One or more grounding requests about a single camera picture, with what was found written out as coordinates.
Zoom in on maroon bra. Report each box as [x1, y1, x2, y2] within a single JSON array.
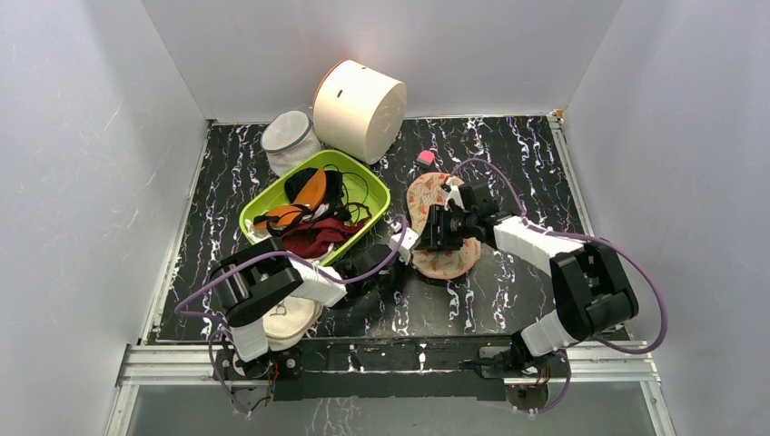
[[281, 217, 370, 259]]

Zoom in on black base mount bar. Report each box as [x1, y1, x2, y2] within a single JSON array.
[[212, 334, 568, 401]]

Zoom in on orange black bra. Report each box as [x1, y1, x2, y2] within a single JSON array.
[[252, 168, 351, 236]]

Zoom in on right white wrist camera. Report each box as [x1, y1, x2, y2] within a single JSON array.
[[441, 183, 466, 211]]

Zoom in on green plastic bin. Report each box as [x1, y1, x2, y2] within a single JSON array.
[[239, 149, 391, 266]]

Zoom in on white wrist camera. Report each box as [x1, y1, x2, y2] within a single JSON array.
[[441, 183, 466, 211], [388, 223, 420, 265]]

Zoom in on cream round mesh laundry bag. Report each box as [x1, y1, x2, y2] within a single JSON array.
[[262, 296, 323, 352]]

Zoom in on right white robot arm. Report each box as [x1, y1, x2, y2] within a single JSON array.
[[417, 183, 638, 376]]

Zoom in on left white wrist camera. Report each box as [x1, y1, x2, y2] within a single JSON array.
[[388, 223, 420, 265]]

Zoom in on aluminium frame rail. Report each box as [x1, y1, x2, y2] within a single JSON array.
[[105, 342, 676, 435]]

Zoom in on pink small block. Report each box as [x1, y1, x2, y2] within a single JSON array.
[[415, 150, 436, 169]]

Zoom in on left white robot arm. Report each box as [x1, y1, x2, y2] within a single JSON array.
[[210, 237, 400, 378]]

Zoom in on white garment in bin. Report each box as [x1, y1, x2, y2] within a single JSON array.
[[245, 227, 271, 244]]

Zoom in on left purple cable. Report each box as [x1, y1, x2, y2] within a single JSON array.
[[174, 213, 411, 416]]

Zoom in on white mesh cylindrical laundry bag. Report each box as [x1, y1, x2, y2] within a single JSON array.
[[260, 110, 322, 176]]

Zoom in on white cylindrical container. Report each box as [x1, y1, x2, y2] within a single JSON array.
[[312, 60, 407, 165]]

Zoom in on floral mesh laundry bag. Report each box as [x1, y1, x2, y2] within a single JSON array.
[[406, 172, 481, 281]]

